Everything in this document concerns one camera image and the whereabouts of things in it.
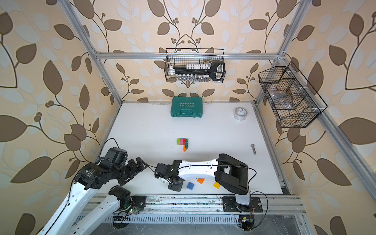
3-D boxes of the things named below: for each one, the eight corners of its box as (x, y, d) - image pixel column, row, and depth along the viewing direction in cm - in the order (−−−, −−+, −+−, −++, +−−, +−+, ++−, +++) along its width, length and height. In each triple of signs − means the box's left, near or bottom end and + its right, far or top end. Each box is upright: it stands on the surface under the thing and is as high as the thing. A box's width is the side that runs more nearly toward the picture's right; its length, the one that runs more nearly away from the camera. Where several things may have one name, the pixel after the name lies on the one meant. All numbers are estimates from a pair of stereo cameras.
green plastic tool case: (170, 117, 112) (169, 113, 109) (172, 100, 125) (172, 96, 121) (203, 117, 112) (203, 113, 109) (202, 100, 125) (202, 96, 121)
